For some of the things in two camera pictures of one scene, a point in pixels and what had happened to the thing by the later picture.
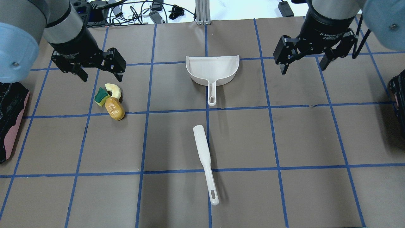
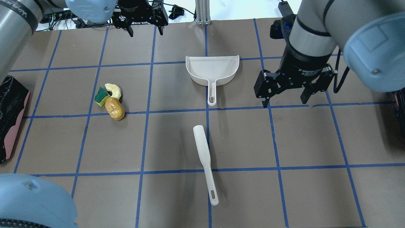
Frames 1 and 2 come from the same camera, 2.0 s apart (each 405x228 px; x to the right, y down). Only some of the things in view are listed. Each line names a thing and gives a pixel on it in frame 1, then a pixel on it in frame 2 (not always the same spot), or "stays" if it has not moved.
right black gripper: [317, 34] -> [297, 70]
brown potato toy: [115, 108] stays
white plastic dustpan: [212, 71] stays
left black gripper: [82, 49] -> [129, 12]
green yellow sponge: [102, 95] stays
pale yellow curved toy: [116, 92] stays
